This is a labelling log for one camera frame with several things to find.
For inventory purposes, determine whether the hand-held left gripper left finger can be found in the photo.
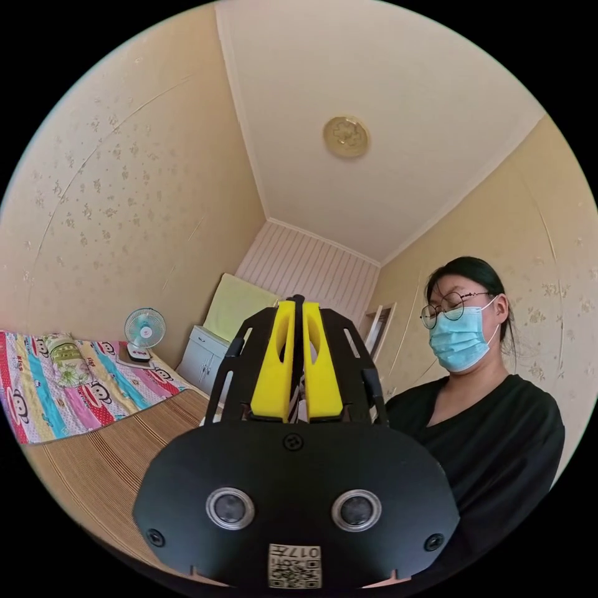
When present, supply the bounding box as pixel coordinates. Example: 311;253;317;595
250;300;297;424

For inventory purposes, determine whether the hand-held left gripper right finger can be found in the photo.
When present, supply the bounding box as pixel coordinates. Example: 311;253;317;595
302;302;344;422

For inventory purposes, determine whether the white cupboard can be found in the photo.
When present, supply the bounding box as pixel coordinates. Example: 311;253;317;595
177;325;235;404

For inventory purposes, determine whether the white door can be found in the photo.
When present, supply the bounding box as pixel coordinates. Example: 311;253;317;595
363;302;399;366

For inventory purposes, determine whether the small white table fan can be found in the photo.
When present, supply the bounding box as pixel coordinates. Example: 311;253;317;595
123;306;167;364

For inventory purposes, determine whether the bed with mat and printed sheet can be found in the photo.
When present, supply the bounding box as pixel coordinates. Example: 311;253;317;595
0;329;212;576

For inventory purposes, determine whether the person's body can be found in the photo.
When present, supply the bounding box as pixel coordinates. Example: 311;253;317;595
385;255;567;598

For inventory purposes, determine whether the green floral pillow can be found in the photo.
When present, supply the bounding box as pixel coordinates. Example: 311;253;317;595
44;332;95;389

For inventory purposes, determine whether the round golden ceiling lamp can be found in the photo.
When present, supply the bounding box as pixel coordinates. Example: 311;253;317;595
323;115;371;159

